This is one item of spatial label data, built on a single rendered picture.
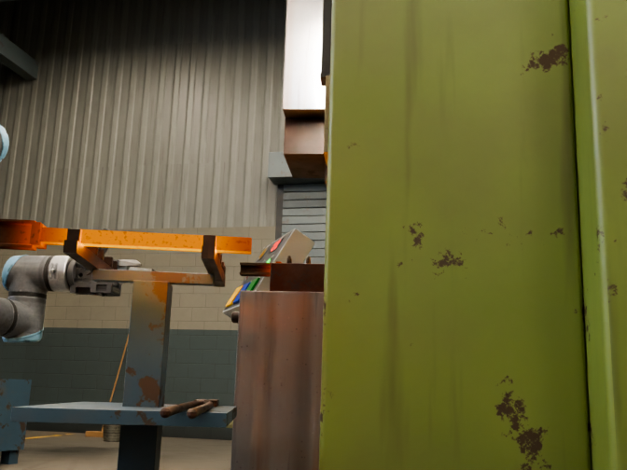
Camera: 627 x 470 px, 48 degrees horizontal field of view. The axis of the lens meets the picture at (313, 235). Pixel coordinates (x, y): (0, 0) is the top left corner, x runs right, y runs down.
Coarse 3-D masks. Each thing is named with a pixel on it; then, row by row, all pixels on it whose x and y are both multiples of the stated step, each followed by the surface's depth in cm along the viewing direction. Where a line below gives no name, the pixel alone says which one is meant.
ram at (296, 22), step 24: (288, 0) 176; (312, 0) 176; (288, 24) 175; (312, 24) 174; (288, 48) 173; (312, 48) 173; (288, 72) 172; (312, 72) 171; (288, 96) 171; (312, 96) 170
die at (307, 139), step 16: (288, 128) 174; (304, 128) 174; (320, 128) 174; (288, 144) 173; (304, 144) 173; (320, 144) 173; (288, 160) 178; (304, 160) 177; (320, 160) 177; (304, 176) 191; (320, 176) 190
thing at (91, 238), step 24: (0, 240) 111; (24, 240) 112; (48, 240) 111; (96, 240) 112; (120, 240) 112; (144, 240) 112; (168, 240) 113; (192, 240) 113; (216, 240) 113; (240, 240) 114
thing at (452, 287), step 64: (384, 0) 134; (448, 0) 133; (512, 0) 132; (384, 64) 132; (448, 64) 130; (512, 64) 129; (384, 128) 129; (448, 128) 128; (512, 128) 127; (384, 192) 126; (448, 192) 125; (512, 192) 124; (576, 192) 123; (384, 256) 124; (448, 256) 123; (512, 256) 122; (576, 256) 121; (384, 320) 121; (448, 320) 120; (512, 320) 120; (576, 320) 119; (384, 384) 119; (448, 384) 118; (512, 384) 117; (576, 384) 116; (320, 448) 118; (384, 448) 117; (448, 448) 116; (512, 448) 115; (576, 448) 114
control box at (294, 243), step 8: (288, 232) 225; (296, 232) 220; (288, 240) 219; (296, 240) 220; (304, 240) 221; (264, 248) 249; (272, 248) 231; (280, 248) 220; (288, 248) 218; (296, 248) 219; (304, 248) 220; (264, 256) 237; (272, 256) 222; (280, 256) 217; (296, 256) 219; (304, 256) 220; (248, 280) 235; (264, 280) 214; (256, 288) 213; (264, 288) 213; (232, 304) 232; (224, 312) 240
